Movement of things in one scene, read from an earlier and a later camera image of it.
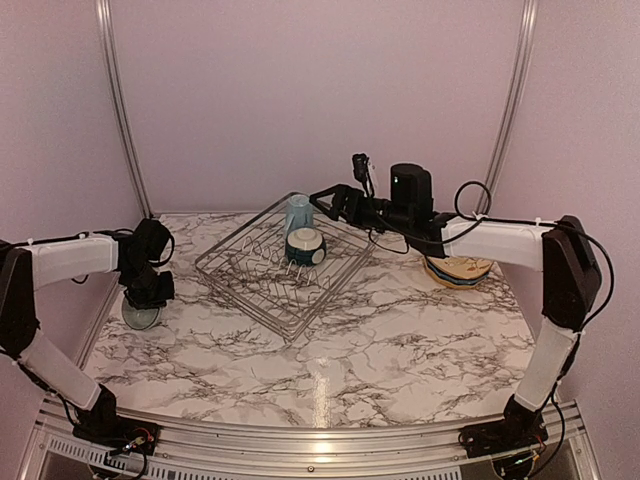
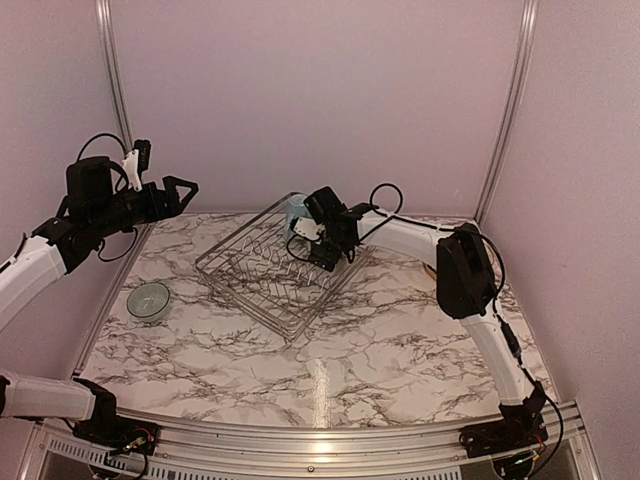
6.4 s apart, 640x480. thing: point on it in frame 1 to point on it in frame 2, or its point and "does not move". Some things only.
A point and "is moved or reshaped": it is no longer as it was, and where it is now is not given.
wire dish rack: x=248 y=264 does not move
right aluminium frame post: x=512 y=102 does not move
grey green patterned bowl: x=137 y=318 is moved or reshaped
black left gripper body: x=144 y=290 to x=147 y=212
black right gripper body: x=366 y=218 to x=322 y=257
